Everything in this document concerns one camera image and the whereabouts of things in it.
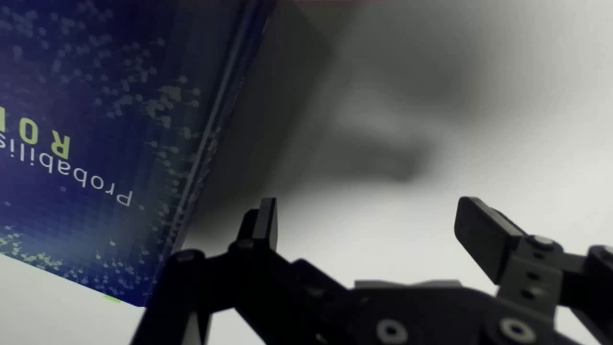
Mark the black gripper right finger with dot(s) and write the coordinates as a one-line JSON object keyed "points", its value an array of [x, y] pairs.
{"points": [[489, 241]]}

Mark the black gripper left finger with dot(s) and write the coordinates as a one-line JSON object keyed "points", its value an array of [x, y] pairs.
{"points": [[265, 223]]}

